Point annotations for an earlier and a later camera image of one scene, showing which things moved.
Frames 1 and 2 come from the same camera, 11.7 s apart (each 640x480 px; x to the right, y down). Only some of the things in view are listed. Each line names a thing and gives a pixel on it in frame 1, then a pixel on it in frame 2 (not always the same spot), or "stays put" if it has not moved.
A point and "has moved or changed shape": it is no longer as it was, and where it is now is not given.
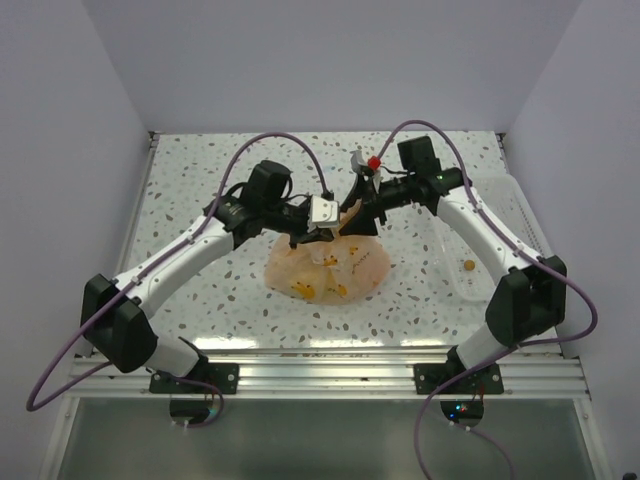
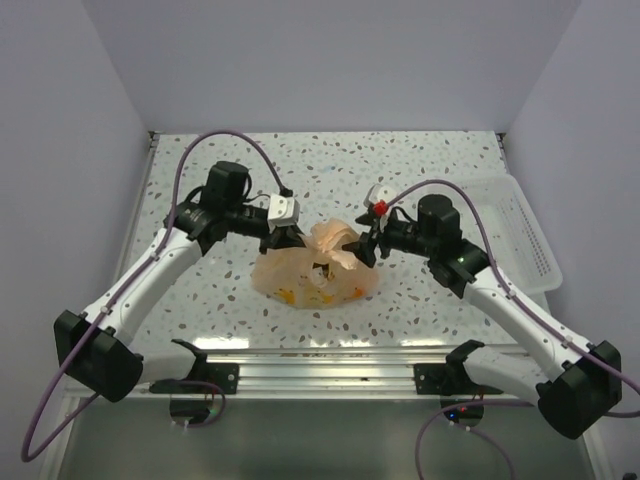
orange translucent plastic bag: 334,271 has moved or changed shape
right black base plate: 486,379 stays put
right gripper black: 363,222 -> 364,248
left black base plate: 224,376 stays put
